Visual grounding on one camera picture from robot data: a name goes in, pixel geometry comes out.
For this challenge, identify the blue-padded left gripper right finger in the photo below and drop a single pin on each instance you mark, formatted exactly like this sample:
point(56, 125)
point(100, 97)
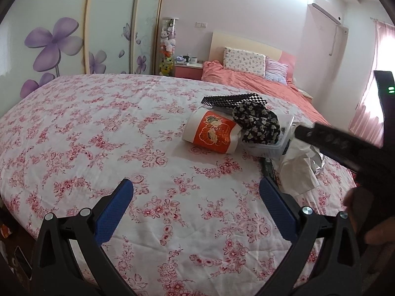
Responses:
point(337, 268)

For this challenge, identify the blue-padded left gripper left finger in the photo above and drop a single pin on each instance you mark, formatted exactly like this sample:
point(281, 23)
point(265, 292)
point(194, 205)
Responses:
point(69, 258)

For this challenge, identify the white paper tissue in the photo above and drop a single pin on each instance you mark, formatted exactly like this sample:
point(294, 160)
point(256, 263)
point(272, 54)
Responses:
point(299, 168)

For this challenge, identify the clear plastic container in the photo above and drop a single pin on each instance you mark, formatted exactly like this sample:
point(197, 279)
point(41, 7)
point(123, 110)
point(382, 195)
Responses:
point(273, 151)

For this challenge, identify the black white floral cloth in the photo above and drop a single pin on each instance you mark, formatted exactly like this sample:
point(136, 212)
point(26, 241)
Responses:
point(259, 124)

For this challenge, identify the black white checkered mat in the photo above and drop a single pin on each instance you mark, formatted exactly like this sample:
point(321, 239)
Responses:
point(226, 103)

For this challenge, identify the person's right hand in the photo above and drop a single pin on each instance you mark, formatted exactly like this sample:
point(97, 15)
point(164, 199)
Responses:
point(376, 229)

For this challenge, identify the pink window curtain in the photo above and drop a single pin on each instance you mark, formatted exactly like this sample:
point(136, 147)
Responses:
point(368, 121)

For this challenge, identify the pink floral table cloth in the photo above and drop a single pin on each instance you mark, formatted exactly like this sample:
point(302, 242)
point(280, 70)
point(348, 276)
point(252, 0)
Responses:
point(196, 224)

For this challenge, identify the pink striped pillow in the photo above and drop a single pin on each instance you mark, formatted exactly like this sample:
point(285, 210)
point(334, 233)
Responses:
point(276, 71)

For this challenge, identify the white air conditioner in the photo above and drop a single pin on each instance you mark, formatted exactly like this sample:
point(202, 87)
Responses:
point(328, 10)

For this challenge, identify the floral white pillow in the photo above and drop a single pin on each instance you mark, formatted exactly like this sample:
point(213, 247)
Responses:
point(244, 61)

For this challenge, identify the salmon pink bed duvet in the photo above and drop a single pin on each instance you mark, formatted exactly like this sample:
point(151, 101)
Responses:
point(214, 72)

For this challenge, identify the beige pink headboard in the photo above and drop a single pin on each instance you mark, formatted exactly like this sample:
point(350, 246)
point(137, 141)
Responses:
point(221, 40)

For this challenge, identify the pink left nightstand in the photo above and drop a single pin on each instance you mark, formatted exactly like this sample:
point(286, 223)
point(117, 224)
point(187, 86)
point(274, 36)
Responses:
point(189, 71)

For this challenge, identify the white mug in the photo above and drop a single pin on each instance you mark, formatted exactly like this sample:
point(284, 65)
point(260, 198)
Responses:
point(193, 60)

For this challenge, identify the floral glass sliding wardrobe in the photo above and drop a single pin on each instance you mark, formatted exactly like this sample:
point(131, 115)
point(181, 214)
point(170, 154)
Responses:
point(45, 39)

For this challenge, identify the clear tube of plush toys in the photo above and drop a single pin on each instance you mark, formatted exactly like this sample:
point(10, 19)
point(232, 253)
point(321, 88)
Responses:
point(167, 46)

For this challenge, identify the wall power socket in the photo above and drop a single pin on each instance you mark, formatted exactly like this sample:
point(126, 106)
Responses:
point(200, 25)

